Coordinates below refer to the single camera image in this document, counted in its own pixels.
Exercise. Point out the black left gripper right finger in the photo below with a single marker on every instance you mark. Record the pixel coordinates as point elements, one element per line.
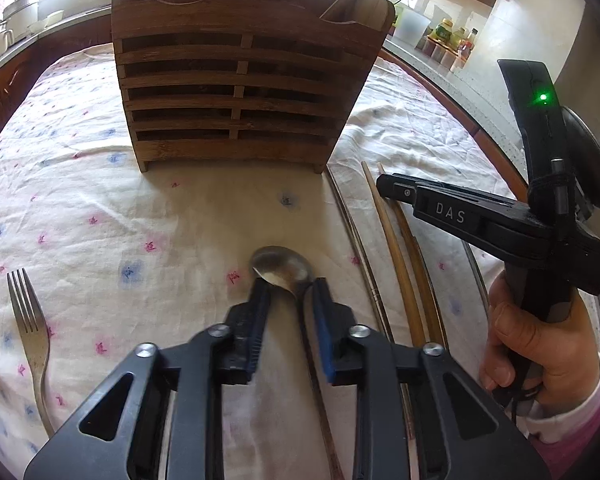
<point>332,322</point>

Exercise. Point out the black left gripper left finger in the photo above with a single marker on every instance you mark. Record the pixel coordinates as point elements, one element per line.
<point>247,323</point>

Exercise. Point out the metal spoon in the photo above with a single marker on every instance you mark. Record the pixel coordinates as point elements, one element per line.
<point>283,268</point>

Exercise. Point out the bamboo chopstick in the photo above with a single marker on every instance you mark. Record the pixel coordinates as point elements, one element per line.
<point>418,336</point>

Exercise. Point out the wooden utensil holder box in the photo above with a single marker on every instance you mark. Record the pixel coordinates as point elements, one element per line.
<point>242,79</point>

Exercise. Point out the pink sleeve forearm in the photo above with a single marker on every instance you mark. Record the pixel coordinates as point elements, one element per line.
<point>561,439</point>

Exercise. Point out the person's right hand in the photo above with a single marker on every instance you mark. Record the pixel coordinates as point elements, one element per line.
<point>567,350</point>

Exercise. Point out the white floral tablecloth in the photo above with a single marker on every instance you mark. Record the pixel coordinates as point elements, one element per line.
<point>118,256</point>

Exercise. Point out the silver fork left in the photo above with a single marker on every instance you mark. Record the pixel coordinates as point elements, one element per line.
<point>35,339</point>

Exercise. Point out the green drink bottles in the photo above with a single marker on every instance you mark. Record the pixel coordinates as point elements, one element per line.
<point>457,40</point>

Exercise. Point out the white plastic pitcher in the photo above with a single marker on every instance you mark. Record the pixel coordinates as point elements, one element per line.
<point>410,27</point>

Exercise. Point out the white electric pot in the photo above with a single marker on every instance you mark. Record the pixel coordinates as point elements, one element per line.
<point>19,15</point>

